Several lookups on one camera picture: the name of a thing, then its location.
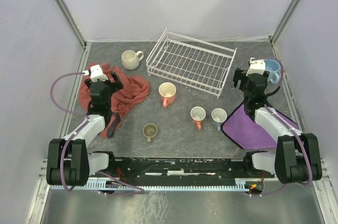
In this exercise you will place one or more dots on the olive green small cup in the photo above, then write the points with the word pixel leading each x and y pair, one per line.
pixel 150 131

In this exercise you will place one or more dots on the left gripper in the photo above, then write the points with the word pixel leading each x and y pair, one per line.
pixel 113 83

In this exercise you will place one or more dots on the white wire dish rack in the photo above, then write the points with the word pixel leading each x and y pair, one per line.
pixel 194 63

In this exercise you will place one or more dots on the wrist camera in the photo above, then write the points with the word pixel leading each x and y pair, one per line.
pixel 96 74
pixel 257 66

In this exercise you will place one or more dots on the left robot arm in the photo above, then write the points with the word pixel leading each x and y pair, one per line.
pixel 68 162

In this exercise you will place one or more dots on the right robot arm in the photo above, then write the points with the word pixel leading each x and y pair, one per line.
pixel 296 159

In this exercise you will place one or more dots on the grey blue mug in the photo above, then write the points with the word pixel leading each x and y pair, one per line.
pixel 218 116

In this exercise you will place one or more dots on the light blue mug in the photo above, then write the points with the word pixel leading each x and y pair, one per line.
pixel 273 67

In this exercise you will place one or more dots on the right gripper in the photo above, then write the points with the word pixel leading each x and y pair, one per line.
pixel 238 81

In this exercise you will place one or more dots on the cream speckled mug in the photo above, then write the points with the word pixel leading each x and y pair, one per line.
pixel 131 59

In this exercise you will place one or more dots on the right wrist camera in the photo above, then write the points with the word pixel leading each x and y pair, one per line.
pixel 257 66

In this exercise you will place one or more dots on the red cloth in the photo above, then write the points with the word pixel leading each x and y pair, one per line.
pixel 114 109

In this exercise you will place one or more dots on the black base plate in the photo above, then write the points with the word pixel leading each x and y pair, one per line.
pixel 130 168

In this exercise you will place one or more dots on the small pink printed mug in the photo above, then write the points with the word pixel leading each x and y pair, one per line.
pixel 198 114

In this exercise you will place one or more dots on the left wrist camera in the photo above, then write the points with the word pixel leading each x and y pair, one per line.
pixel 96 74

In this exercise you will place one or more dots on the light blue cable duct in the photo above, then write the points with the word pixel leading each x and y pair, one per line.
pixel 172 183

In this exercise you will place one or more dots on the large pink mug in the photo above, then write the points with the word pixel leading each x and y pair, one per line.
pixel 167 93

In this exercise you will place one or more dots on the purple cloth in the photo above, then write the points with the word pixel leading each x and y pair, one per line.
pixel 261 132

